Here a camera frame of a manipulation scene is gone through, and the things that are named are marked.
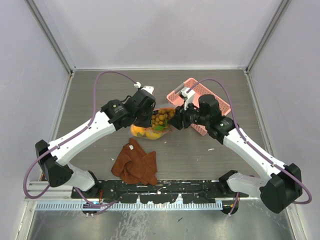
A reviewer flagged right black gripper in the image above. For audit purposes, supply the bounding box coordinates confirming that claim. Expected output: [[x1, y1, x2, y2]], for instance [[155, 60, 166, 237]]
[[167, 98, 210, 130]]

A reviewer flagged clear zip top bag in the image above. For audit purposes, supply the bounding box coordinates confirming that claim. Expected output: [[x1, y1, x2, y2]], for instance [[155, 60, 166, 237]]
[[130, 103, 176, 140]]

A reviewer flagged brown longan bunch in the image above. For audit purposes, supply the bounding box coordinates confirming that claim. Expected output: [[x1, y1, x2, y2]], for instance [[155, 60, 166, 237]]
[[151, 107, 175, 132]]

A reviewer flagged yellow apple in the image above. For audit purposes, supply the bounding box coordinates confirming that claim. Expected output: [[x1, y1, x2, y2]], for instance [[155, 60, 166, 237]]
[[145, 131, 162, 140]]

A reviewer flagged orange peach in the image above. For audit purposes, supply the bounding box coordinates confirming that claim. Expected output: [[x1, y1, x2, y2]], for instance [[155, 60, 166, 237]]
[[130, 124, 146, 138]]

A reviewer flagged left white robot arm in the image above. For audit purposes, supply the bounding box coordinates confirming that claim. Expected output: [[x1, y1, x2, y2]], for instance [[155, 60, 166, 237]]
[[35, 86, 156, 198]]

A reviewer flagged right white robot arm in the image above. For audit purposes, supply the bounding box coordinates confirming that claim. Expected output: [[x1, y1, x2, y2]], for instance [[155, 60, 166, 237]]
[[169, 93, 303, 214]]

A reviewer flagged pink plastic basket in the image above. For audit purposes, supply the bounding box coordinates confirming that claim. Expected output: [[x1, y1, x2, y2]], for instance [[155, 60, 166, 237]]
[[166, 77, 233, 137]]

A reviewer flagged brown cloth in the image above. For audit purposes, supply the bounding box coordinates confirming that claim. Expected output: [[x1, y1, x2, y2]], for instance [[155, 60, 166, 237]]
[[111, 138, 158, 186]]

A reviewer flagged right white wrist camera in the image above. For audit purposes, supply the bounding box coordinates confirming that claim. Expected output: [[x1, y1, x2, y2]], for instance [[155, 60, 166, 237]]
[[133, 81, 155, 95]]

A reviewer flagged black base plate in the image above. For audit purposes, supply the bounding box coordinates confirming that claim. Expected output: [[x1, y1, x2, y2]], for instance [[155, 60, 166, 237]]
[[71, 179, 250, 205]]

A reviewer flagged grey slotted cable duct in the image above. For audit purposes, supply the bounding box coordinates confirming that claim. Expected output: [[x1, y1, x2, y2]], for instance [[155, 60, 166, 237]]
[[35, 200, 223, 211]]

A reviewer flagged aluminium frame rail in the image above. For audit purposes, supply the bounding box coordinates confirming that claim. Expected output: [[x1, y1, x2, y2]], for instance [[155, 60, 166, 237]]
[[27, 180, 261, 201]]

